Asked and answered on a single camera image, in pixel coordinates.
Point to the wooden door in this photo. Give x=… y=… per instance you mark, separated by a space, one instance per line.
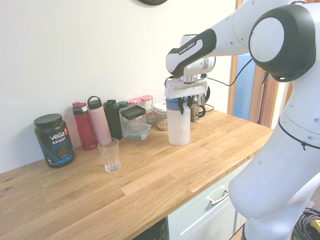
x=265 y=105

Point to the small jar red checkered lid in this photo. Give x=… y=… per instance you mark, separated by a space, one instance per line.
x=150 y=117

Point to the black shaker bottle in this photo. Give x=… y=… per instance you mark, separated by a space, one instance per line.
x=112 y=120

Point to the red water bottle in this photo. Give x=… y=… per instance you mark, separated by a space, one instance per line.
x=83 y=130

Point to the tall jar red checkered lid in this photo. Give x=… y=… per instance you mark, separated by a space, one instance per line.
x=146 y=102

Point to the glass container with black lid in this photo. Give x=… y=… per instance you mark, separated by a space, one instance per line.
x=132 y=117

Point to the white pitcher with blue lid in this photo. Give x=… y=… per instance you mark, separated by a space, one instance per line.
x=178 y=127

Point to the pink water bottle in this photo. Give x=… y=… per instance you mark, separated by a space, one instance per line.
x=100 y=122

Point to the glass French press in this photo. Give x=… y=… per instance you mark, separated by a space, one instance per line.
x=198 y=107

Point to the yellow box on floor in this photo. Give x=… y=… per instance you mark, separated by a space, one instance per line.
x=315 y=227

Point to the pale green drawer front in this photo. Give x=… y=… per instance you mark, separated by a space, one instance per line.
x=200 y=217

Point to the black round wall object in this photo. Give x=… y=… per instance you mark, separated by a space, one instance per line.
x=152 y=1

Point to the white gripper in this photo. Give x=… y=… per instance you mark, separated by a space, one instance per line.
x=185 y=88

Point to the white lid container with nuts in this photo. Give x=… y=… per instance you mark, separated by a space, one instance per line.
x=161 y=117

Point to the black Vega protein tub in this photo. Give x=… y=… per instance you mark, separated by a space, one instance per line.
x=53 y=142

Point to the clear drinking glass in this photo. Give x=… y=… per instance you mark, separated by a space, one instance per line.
x=110 y=157

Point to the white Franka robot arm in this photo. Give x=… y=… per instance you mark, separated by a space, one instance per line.
x=275 y=100

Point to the glass jar with green lid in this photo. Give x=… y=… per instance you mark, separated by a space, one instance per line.
x=122 y=106

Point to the glass container with teal clips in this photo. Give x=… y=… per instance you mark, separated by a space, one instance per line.
x=136 y=135

